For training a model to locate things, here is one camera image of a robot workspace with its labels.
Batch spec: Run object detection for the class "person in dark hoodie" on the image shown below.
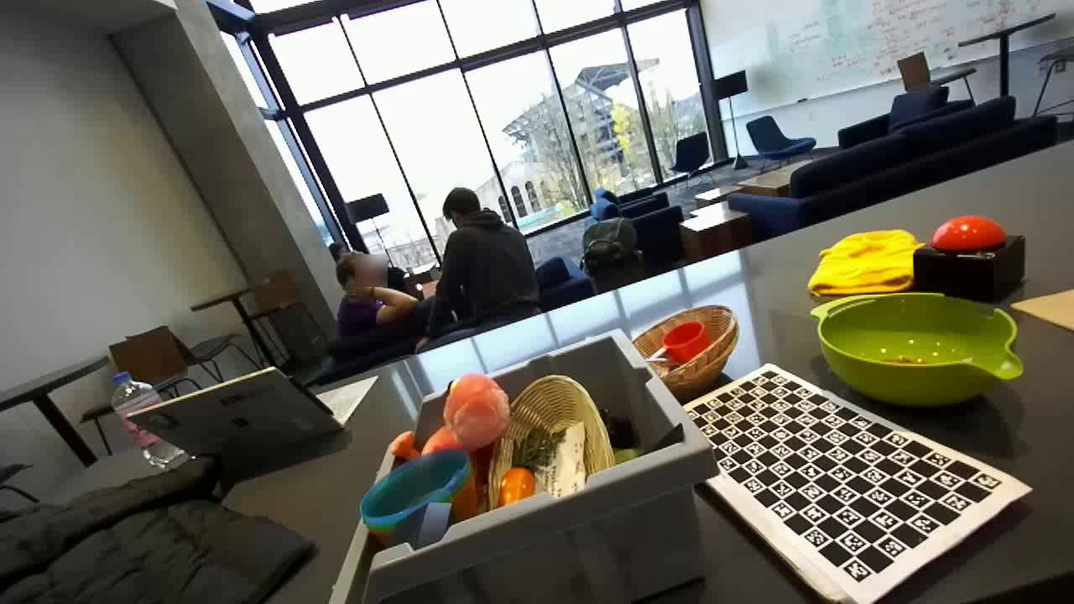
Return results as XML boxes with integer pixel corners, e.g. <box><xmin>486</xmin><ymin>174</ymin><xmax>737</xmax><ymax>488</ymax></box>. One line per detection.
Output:
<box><xmin>421</xmin><ymin>185</ymin><xmax>545</xmax><ymax>338</ymax></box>

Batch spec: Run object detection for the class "dark backpack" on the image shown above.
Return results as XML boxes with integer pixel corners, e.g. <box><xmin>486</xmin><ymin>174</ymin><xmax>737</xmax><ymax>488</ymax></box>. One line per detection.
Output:
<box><xmin>581</xmin><ymin>216</ymin><xmax>652</xmax><ymax>283</ymax></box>

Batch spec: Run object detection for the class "cream bowl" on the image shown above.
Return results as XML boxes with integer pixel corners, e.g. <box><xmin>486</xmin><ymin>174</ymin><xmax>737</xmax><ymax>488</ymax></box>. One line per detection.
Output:
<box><xmin>508</xmin><ymin>372</ymin><xmax>617</xmax><ymax>479</ymax></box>

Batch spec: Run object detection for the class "peach toy fruit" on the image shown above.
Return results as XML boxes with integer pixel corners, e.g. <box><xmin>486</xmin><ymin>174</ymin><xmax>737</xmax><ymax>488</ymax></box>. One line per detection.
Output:
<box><xmin>440</xmin><ymin>372</ymin><xmax>513</xmax><ymax>452</ymax></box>

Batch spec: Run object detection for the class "red measuring cup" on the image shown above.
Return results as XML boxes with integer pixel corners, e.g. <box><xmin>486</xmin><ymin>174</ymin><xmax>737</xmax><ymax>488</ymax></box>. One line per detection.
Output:
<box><xmin>647</xmin><ymin>320</ymin><xmax>715</xmax><ymax>368</ymax></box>

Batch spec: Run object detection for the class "person in purple shirt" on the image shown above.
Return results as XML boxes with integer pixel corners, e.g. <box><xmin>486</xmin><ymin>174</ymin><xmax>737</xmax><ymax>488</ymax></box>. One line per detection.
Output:
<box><xmin>331</xmin><ymin>250</ymin><xmax>429</xmax><ymax>364</ymax></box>

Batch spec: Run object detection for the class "orange toy fruit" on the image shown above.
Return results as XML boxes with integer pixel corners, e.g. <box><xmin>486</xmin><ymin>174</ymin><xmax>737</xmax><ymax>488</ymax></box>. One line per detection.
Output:
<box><xmin>496</xmin><ymin>468</ymin><xmax>540</xmax><ymax>510</ymax></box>

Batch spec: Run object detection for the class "brown coffee table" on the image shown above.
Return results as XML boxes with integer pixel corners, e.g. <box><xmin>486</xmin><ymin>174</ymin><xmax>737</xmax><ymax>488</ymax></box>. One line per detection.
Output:
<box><xmin>679</xmin><ymin>197</ymin><xmax>756</xmax><ymax>263</ymax></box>

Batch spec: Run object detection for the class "blue plastic cup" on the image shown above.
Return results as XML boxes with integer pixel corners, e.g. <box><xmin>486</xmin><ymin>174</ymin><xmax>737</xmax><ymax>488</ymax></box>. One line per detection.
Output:
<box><xmin>357</xmin><ymin>450</ymin><xmax>476</xmax><ymax>551</ymax></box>

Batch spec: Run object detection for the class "grey plastic bin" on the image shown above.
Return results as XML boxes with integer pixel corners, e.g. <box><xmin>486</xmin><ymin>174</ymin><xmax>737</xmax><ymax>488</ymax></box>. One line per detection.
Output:
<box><xmin>329</xmin><ymin>328</ymin><xmax>718</xmax><ymax>604</ymax></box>

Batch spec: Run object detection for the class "blue armchair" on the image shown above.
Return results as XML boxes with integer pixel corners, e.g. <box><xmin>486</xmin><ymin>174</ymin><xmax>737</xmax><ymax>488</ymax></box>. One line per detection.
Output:
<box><xmin>744</xmin><ymin>113</ymin><xmax>817</xmax><ymax>166</ymax></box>

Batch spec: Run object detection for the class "small cafe table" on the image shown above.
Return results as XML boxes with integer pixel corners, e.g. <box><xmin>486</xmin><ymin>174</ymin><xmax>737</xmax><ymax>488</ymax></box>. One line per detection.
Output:
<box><xmin>189</xmin><ymin>283</ymin><xmax>280</xmax><ymax>367</ymax></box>

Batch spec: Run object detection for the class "grey laptop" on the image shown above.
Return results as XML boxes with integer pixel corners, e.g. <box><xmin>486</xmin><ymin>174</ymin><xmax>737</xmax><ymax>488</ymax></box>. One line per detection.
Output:
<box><xmin>127</xmin><ymin>364</ymin><xmax>348</xmax><ymax>473</ymax></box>

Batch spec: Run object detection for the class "white ice cube tray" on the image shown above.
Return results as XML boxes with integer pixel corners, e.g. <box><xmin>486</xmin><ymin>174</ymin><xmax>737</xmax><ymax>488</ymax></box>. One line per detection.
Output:
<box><xmin>682</xmin><ymin>360</ymin><xmax>1035</xmax><ymax>604</ymax></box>

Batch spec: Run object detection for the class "green colander bowl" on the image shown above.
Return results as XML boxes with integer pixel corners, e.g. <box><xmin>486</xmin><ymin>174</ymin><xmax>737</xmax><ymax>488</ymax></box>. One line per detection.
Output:
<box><xmin>810</xmin><ymin>290</ymin><xmax>1026</xmax><ymax>408</ymax></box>

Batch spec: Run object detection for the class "wooden chair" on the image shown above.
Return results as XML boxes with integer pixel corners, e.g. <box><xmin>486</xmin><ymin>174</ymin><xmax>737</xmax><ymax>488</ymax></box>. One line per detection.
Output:
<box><xmin>107</xmin><ymin>321</ymin><xmax>239</xmax><ymax>391</ymax></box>

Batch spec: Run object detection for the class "long dark blue sofa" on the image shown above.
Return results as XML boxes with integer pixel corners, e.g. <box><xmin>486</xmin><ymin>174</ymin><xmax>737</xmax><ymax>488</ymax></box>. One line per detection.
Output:
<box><xmin>732</xmin><ymin>94</ymin><xmax>1060</xmax><ymax>240</ymax></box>

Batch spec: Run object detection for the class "clear water bottle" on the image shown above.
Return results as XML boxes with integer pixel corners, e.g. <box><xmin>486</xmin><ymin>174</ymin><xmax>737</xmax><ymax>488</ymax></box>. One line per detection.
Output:
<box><xmin>107</xmin><ymin>368</ymin><xmax>190</xmax><ymax>473</ymax></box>

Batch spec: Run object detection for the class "red dome button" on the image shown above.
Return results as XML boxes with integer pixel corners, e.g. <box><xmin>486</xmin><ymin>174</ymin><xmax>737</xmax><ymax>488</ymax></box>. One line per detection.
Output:
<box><xmin>930</xmin><ymin>211</ymin><xmax>1010</xmax><ymax>257</ymax></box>

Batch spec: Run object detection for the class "grey jacket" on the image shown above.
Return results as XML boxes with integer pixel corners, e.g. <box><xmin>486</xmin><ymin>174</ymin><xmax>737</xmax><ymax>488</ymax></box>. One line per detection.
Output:
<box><xmin>0</xmin><ymin>452</ymin><xmax>317</xmax><ymax>604</ymax></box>

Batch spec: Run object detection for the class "dark side table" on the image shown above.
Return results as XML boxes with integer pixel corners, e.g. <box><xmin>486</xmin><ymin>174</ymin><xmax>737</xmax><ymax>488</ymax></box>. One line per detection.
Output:
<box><xmin>0</xmin><ymin>354</ymin><xmax>110</xmax><ymax>468</ymax></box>

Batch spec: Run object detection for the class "brown paper napkin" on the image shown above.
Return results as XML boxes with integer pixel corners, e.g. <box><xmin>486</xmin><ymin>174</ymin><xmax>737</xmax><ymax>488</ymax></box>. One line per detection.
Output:
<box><xmin>1005</xmin><ymin>284</ymin><xmax>1074</xmax><ymax>337</ymax></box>

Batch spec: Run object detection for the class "tall bar table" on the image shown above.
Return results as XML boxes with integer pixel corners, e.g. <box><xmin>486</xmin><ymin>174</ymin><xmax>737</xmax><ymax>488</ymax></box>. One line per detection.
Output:
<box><xmin>957</xmin><ymin>11</ymin><xmax>1060</xmax><ymax>96</ymax></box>

